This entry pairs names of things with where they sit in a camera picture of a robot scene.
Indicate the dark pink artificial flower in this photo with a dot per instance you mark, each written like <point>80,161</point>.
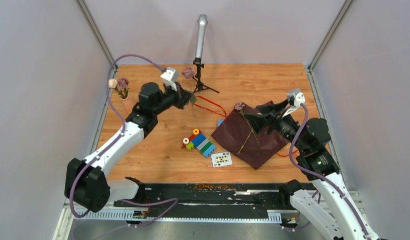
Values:
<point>189,73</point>

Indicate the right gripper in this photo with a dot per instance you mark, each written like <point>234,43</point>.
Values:
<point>258,120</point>

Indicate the purple artificial flower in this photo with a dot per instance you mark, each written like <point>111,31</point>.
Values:
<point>239,107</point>

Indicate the white slotted cable duct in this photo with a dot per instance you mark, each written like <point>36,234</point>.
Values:
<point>184,213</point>

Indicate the pink ribbed vase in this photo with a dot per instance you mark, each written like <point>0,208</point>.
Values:
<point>128,104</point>

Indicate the black tripod stand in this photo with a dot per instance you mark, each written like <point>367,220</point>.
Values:
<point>200,86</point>

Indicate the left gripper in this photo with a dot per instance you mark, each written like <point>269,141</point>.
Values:
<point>183,96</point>

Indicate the cream artificial rose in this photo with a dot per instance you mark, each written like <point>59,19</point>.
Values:
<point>112,83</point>

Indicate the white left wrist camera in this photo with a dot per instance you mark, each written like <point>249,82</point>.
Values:
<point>169,77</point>

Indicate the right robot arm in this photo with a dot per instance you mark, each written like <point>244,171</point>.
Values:
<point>308,152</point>

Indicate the silver microphone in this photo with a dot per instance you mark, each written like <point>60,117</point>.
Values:
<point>202,23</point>

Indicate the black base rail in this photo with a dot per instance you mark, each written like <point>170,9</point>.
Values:
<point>264,196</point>

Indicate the nine of spades card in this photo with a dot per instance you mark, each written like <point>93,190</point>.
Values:
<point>221,159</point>

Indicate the mauve artificial rose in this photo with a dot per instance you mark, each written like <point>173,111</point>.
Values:
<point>122,87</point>

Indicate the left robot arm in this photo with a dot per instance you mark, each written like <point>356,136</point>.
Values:
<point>86,181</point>

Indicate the multicolour toy brick car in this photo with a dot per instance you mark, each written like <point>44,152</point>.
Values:
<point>201,143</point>

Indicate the green toy block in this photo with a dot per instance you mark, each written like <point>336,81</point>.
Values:
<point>189,146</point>

